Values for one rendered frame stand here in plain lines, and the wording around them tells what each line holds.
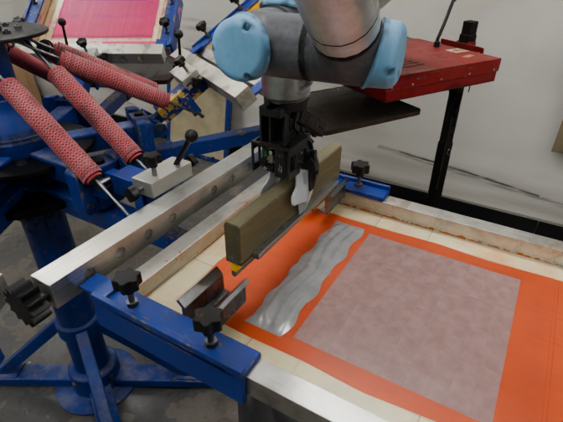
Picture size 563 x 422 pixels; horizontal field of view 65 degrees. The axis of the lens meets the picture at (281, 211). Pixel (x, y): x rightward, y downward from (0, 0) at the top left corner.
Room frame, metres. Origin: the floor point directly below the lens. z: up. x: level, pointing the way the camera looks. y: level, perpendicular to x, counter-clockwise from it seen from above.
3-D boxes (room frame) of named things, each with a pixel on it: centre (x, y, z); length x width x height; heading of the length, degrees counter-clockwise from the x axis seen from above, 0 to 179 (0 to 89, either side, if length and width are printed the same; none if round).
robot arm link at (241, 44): (0.58, 0.02, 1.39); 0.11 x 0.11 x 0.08; 66
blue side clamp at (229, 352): (0.48, 0.17, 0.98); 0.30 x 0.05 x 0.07; 59
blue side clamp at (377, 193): (0.96, -0.11, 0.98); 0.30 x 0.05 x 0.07; 59
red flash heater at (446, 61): (1.83, -0.51, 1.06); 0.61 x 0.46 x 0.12; 119
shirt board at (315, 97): (1.46, 0.14, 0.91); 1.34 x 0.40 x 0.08; 119
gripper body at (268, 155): (0.67, 0.00, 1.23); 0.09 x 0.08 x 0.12; 149
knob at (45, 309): (0.52, 0.39, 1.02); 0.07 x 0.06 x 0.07; 59
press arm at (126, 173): (0.89, 0.31, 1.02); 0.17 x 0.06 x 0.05; 59
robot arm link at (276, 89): (0.67, -0.01, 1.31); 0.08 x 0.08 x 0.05
